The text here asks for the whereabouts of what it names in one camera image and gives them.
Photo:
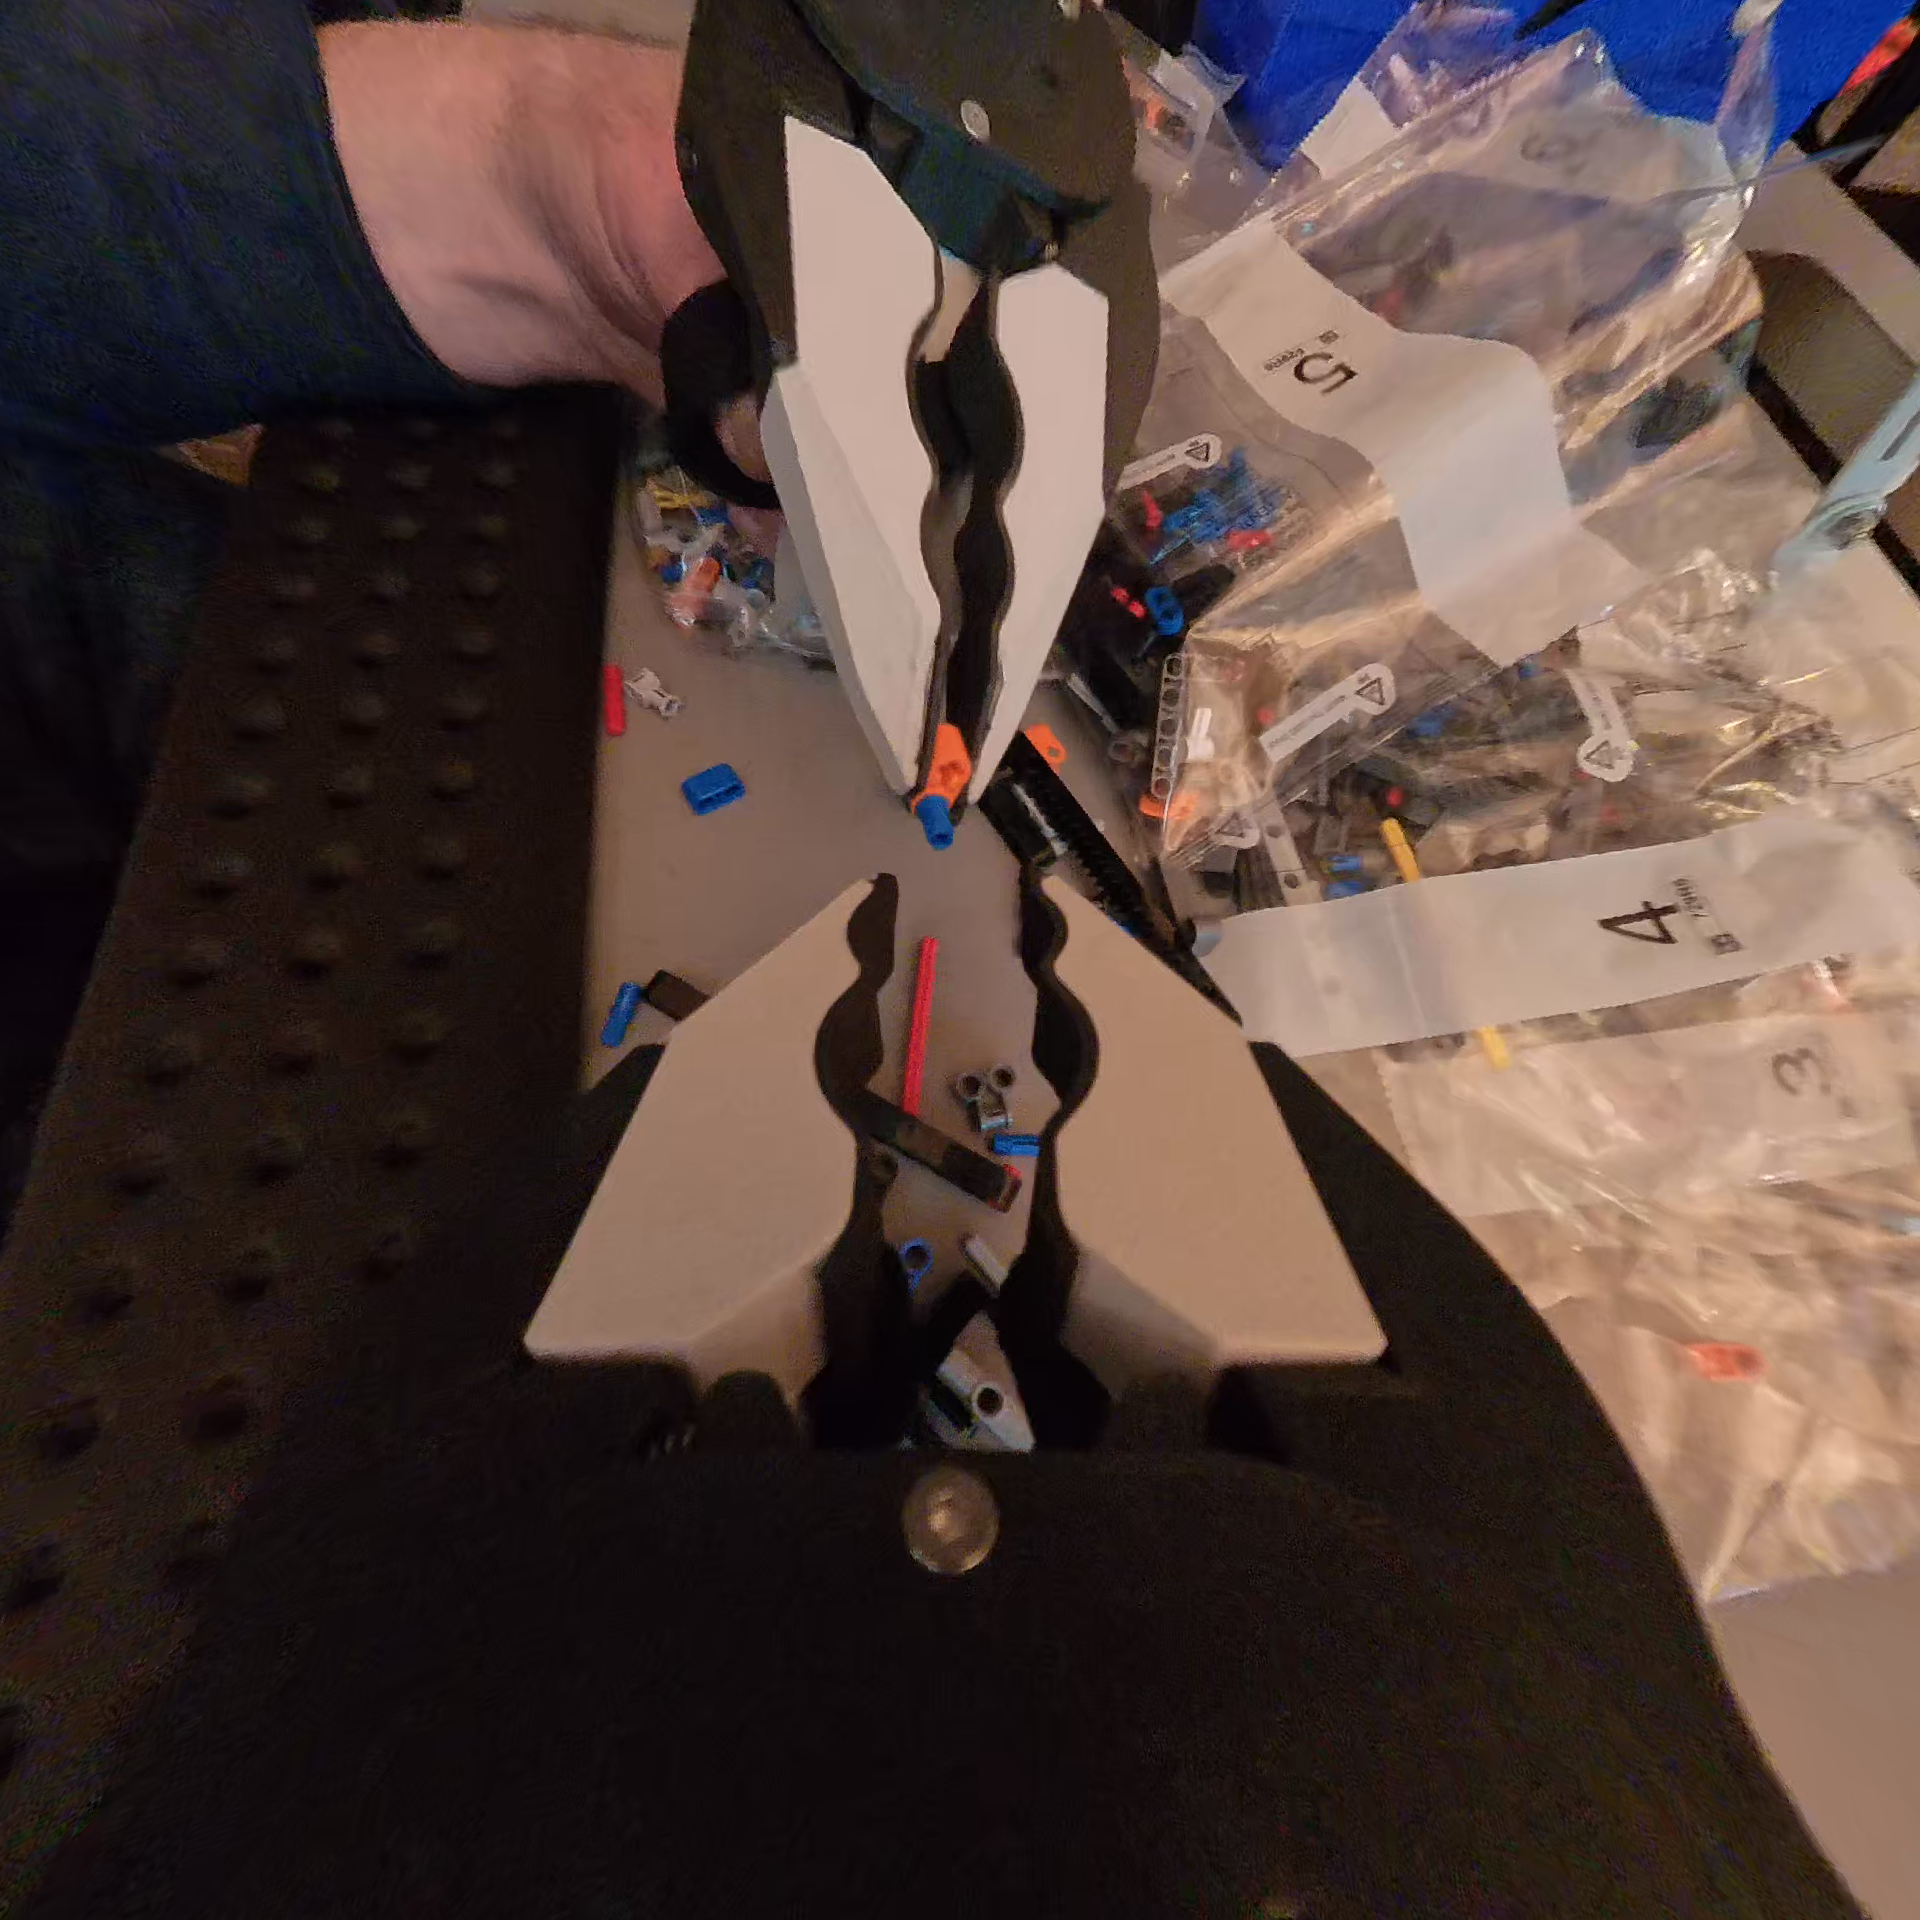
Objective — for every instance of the dark perforated panel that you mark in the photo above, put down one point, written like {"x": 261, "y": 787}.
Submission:
{"x": 298, "y": 755}

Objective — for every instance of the black lego gear rack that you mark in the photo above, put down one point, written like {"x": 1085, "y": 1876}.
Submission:
{"x": 1073, "y": 849}

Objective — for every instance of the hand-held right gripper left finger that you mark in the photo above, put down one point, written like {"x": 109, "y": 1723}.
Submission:
{"x": 691, "y": 1202}

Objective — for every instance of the small open parts bag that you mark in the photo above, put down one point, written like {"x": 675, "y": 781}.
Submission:
{"x": 706, "y": 579}

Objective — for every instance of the white lego connector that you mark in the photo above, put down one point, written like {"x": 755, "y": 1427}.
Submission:
{"x": 658, "y": 692}

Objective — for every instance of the empty clear plastic bag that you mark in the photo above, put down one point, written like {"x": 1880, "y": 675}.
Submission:
{"x": 1725, "y": 704}

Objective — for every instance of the red lego pin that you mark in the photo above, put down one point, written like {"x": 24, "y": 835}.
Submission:
{"x": 613, "y": 701}

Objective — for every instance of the light blue slotted bar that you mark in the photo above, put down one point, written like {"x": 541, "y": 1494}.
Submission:
{"x": 1852, "y": 490}

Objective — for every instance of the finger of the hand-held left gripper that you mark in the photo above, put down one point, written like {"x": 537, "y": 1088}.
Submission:
{"x": 1053, "y": 451}
{"x": 849, "y": 451}

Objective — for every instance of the blue lego bush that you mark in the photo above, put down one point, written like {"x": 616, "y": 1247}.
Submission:
{"x": 915, "y": 1259}

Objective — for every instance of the blue plastic bin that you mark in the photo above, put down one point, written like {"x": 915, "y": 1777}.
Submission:
{"x": 1651, "y": 46}

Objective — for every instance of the person's left forearm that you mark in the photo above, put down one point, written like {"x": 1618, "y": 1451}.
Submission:
{"x": 150, "y": 195}

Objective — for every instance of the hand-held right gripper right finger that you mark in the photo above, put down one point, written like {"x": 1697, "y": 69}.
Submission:
{"x": 1201, "y": 1202}

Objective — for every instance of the orange lego connector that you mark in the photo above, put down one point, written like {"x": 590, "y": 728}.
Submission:
{"x": 943, "y": 767}
{"x": 1721, "y": 1359}
{"x": 1040, "y": 750}

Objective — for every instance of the red lego axle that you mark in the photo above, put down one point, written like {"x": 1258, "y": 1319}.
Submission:
{"x": 915, "y": 1029}

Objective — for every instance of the person's left hand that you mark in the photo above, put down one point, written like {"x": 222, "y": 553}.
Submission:
{"x": 513, "y": 195}

